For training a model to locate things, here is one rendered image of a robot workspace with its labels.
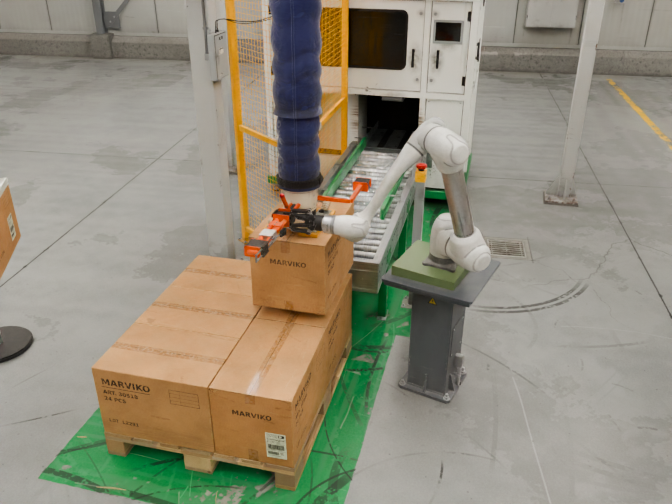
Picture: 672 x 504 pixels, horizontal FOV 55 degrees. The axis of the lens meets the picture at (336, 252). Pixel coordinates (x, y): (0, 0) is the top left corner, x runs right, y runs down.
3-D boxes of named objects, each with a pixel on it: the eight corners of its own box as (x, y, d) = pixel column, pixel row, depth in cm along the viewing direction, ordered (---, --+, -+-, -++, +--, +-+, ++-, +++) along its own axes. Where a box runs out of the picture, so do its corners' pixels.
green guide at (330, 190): (355, 145, 605) (355, 135, 601) (366, 145, 603) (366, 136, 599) (306, 212, 468) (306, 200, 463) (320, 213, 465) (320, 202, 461)
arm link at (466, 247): (472, 249, 340) (499, 268, 323) (447, 263, 336) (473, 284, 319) (446, 118, 295) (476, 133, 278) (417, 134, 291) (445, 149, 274)
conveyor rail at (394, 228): (420, 165, 599) (422, 146, 590) (426, 166, 598) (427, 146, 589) (370, 289, 400) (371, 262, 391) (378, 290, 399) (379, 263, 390)
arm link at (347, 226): (331, 234, 301) (337, 238, 314) (364, 238, 298) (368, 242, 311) (335, 211, 302) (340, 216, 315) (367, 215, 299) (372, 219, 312)
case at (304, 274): (289, 254, 395) (287, 193, 377) (353, 262, 386) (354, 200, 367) (252, 305, 343) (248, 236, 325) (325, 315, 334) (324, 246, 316)
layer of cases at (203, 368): (204, 308, 429) (198, 254, 411) (351, 329, 408) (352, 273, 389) (104, 431, 326) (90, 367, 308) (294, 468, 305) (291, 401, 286)
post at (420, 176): (408, 300, 466) (416, 168, 420) (418, 301, 464) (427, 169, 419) (407, 305, 460) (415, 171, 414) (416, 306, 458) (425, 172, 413)
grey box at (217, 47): (222, 75, 449) (219, 29, 436) (229, 75, 448) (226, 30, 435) (210, 81, 432) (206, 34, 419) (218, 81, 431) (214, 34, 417)
